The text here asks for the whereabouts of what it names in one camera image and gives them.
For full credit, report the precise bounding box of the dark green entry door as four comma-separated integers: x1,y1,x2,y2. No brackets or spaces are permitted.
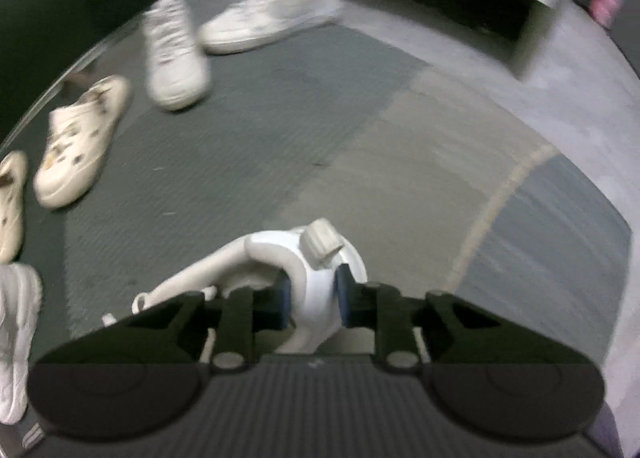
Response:
0,0,146,139

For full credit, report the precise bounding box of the grey shoe cabinet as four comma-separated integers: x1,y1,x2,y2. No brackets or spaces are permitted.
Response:
210,0,566,84

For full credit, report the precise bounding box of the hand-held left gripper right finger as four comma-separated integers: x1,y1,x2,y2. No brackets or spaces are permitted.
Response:
336,263,512,370

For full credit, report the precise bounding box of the white chunky sneaker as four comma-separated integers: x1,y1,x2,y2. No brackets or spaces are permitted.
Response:
102,218,368,354
0,262,43,425

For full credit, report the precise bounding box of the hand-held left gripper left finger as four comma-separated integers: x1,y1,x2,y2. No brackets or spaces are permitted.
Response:
112,274,293,372

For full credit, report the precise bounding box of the grey ribbed doormat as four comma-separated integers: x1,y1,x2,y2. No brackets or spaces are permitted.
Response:
0,0,436,339

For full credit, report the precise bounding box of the white low sneaker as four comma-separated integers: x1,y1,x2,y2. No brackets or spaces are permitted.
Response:
200,0,346,55
142,0,211,112

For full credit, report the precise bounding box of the cream clog brown strap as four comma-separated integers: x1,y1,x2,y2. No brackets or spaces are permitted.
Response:
34,76,132,210
0,151,28,263

